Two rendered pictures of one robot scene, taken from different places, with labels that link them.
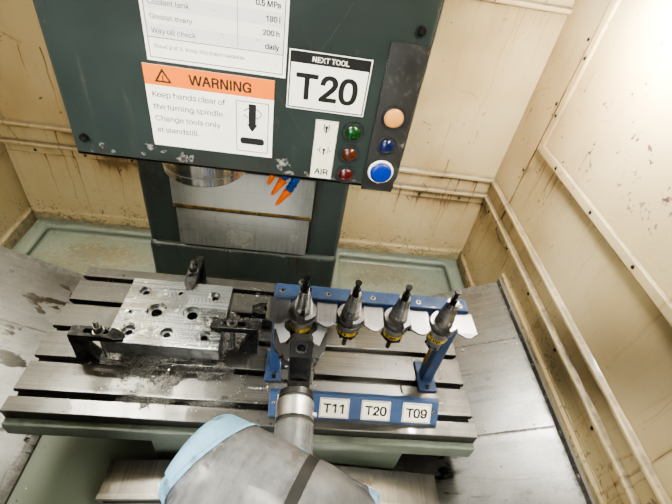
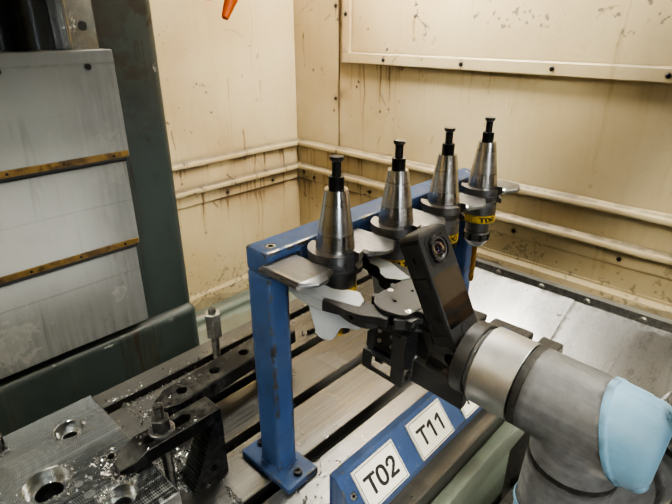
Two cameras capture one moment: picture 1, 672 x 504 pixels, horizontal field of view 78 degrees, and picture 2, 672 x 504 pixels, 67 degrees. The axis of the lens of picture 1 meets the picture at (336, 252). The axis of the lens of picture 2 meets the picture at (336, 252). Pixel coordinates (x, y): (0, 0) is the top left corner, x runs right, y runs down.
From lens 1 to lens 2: 0.66 m
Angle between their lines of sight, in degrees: 37
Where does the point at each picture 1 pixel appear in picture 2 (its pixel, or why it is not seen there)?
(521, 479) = (611, 368)
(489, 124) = (267, 68)
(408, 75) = not seen: outside the picture
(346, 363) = (362, 384)
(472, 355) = not seen: hidden behind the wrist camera
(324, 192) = (139, 187)
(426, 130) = (203, 95)
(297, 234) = (124, 282)
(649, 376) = (643, 149)
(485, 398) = not seen: hidden behind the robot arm
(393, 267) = (241, 313)
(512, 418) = (538, 327)
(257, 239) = (51, 330)
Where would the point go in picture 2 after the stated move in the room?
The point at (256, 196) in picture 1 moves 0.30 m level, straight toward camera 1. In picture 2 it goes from (22, 232) to (132, 283)
